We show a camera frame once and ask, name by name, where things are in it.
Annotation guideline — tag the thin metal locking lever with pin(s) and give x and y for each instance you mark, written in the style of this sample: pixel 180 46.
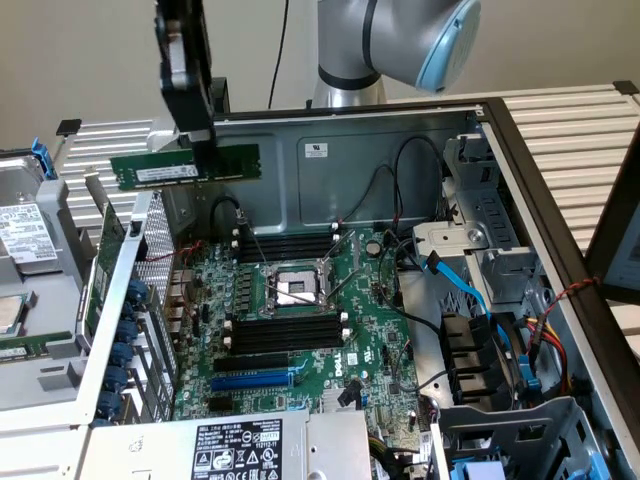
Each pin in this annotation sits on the thin metal locking lever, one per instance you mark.
pixel 292 295
pixel 253 239

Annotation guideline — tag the silver rear port block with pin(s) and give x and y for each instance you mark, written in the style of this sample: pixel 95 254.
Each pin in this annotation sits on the silver rear port block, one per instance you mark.
pixel 177 305
pixel 175 324
pixel 181 284

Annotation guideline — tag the silver CPU chip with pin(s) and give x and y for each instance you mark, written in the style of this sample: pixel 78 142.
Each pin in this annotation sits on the silver CPU chip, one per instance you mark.
pixel 12 315

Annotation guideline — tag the black fan shroud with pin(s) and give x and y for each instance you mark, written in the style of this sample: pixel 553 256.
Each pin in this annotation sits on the black fan shroud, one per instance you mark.
pixel 465 360

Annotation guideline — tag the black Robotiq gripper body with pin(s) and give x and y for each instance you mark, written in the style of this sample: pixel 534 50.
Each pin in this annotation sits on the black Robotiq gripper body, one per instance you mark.
pixel 187 105

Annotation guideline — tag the CPU socket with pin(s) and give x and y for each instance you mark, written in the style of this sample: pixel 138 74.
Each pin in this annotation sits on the CPU socket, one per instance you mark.
pixel 287 279

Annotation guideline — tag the silver metal disk bay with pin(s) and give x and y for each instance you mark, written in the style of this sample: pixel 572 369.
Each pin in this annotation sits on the silver metal disk bay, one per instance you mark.
pixel 500 225

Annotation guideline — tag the silver hard disk white label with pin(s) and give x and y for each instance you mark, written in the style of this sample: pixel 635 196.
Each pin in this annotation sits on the silver hard disk white label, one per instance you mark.
pixel 20 235

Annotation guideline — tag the black table end cap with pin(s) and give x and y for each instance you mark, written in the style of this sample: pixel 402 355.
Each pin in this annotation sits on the black table end cap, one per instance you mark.
pixel 68 127
pixel 626 87

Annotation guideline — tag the small black box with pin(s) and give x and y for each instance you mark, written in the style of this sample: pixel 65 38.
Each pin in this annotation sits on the small black box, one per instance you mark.
pixel 222 97

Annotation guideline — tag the blue card retainer clip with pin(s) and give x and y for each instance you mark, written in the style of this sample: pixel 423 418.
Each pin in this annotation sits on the blue card retainer clip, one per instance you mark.
pixel 129 332
pixel 116 378
pixel 136 292
pixel 109 404
pixel 121 355

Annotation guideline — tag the dark grey drive cage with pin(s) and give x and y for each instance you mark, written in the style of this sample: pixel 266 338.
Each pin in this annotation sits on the dark grey drive cage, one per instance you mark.
pixel 525 420

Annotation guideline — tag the blue plastic disk rail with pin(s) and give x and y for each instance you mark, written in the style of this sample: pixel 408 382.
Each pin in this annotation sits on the blue plastic disk rail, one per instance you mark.
pixel 44 160

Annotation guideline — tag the silver socket cover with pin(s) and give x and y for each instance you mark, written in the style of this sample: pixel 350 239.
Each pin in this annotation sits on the silver socket cover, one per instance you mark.
pixel 352 260

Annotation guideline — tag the round coin cell battery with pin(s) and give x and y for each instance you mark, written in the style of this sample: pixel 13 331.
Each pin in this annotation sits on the round coin cell battery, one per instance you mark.
pixel 373 246

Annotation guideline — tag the green Dell motherboard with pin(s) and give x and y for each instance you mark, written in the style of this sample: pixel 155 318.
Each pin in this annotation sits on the green Dell motherboard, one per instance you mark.
pixel 370 310

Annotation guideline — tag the grey parts rack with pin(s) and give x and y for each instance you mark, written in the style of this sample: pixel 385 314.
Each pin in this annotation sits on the grey parts rack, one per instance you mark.
pixel 57 280

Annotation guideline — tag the RAM slot white latches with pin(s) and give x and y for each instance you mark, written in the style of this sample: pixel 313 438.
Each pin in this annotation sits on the RAM slot white latches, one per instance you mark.
pixel 287 331
pixel 287 349
pixel 285 251
pixel 285 235

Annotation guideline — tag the open metal PC case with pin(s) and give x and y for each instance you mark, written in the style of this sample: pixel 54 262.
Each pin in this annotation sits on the open metal PC case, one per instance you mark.
pixel 350 175

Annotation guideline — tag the silver chipset heatsink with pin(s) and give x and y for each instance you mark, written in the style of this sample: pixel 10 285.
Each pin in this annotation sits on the silver chipset heatsink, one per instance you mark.
pixel 330 400

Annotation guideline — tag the long black expansion slot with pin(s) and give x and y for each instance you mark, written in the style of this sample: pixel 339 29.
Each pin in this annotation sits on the long black expansion slot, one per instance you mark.
pixel 250 364

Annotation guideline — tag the short black expansion slot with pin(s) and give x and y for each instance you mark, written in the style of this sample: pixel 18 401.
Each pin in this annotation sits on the short black expansion slot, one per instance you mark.
pixel 222 404

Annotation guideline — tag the blue expansion slot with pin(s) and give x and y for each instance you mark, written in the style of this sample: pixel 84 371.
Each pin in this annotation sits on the blue expansion slot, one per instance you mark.
pixel 250 384

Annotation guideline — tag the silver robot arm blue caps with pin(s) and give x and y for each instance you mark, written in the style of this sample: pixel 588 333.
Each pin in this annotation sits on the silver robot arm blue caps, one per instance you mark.
pixel 390 40

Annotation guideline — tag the pale blue plastic tab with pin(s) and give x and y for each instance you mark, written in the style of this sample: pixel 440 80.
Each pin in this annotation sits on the pale blue plastic tab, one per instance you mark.
pixel 477 471

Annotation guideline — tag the green RAM stick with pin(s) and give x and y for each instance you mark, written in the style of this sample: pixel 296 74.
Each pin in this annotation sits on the green RAM stick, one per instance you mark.
pixel 22 351
pixel 235 162

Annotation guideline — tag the silver power supply with label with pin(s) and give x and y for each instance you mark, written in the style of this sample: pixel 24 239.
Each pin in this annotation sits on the silver power supply with label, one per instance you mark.
pixel 150 450

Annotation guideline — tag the dark framed monitor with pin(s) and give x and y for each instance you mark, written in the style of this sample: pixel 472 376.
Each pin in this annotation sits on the dark framed monitor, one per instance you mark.
pixel 625 250

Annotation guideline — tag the green graphics card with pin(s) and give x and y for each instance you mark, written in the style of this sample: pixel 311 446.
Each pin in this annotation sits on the green graphics card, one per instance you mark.
pixel 107 235

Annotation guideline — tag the white case sticker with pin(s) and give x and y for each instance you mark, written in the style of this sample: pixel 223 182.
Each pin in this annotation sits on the white case sticker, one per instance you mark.
pixel 316 150

